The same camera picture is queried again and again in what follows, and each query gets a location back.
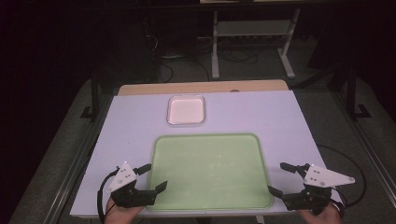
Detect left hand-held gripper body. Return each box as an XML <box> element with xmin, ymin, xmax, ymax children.
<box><xmin>106</xmin><ymin>161</ymin><xmax>157</xmax><ymax>209</ymax></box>

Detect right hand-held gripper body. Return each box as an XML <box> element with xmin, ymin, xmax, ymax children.
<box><xmin>282</xmin><ymin>163</ymin><xmax>356</xmax><ymax>216</ymax></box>

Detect person's left hand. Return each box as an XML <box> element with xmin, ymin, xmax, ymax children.
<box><xmin>104</xmin><ymin>198</ymin><xmax>146</xmax><ymax>224</ymax></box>

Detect person's right hand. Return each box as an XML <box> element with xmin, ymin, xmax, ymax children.
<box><xmin>296</xmin><ymin>203</ymin><xmax>344</xmax><ymax>224</ymax></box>

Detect white board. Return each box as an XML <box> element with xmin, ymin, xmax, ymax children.
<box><xmin>69</xmin><ymin>90</ymin><xmax>344</xmax><ymax>218</ymax></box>

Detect light green tray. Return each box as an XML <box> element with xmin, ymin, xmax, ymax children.
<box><xmin>147</xmin><ymin>133</ymin><xmax>275</xmax><ymax>212</ymax></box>

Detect white square dish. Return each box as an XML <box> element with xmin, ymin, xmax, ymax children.
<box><xmin>166</xmin><ymin>94</ymin><xmax>206</xmax><ymax>126</ymax></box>

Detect black metal stand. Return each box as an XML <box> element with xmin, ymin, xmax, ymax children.
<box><xmin>346</xmin><ymin>65</ymin><xmax>374</xmax><ymax>121</ymax></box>
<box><xmin>79</xmin><ymin>70</ymin><xmax>101</xmax><ymax>123</ymax></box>

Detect wooden table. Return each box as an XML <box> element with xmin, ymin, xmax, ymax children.
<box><xmin>118</xmin><ymin>79</ymin><xmax>290</xmax><ymax>97</ymax></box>

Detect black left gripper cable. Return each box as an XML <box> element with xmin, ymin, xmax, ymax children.
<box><xmin>96</xmin><ymin>168</ymin><xmax>121</xmax><ymax>224</ymax></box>

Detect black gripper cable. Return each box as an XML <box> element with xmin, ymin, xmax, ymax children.
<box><xmin>317</xmin><ymin>144</ymin><xmax>367</xmax><ymax>209</ymax></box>
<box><xmin>96</xmin><ymin>168</ymin><xmax>121</xmax><ymax>224</ymax></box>

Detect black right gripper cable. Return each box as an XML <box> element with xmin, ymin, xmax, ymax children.
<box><xmin>317</xmin><ymin>144</ymin><xmax>367</xmax><ymax>209</ymax></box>

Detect black floor cables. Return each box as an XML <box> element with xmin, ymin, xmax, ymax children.
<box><xmin>158</xmin><ymin>50</ymin><xmax>260</xmax><ymax>84</ymax></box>

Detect white metal desk frame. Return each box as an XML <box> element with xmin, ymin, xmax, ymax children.
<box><xmin>210</xmin><ymin>7</ymin><xmax>302</xmax><ymax>80</ymax></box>

